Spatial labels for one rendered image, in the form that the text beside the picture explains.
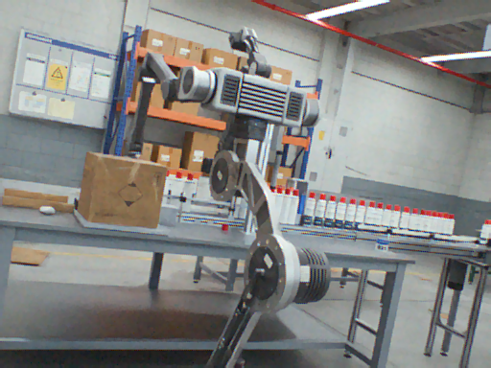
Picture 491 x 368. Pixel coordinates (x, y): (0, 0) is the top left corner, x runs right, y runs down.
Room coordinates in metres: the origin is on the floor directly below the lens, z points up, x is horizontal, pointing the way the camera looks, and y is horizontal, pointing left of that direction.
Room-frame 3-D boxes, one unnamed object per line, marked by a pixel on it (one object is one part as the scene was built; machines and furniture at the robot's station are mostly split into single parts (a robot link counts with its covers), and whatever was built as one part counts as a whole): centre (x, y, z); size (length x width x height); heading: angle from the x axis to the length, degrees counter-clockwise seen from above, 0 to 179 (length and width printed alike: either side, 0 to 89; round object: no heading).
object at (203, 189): (2.97, 0.22, 1.03); 0.09 x 0.09 x 0.30
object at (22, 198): (2.32, 0.93, 0.85); 0.30 x 0.26 x 0.04; 115
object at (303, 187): (3.01, -0.31, 1.01); 0.14 x 0.13 x 0.26; 115
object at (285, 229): (2.75, 0.03, 0.85); 1.65 x 0.11 x 0.05; 115
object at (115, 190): (2.18, 0.52, 0.99); 0.30 x 0.24 x 0.27; 119
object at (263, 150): (2.63, -0.07, 1.16); 0.04 x 0.04 x 0.67; 25
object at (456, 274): (3.69, -1.67, 0.71); 0.15 x 0.12 x 0.34; 25
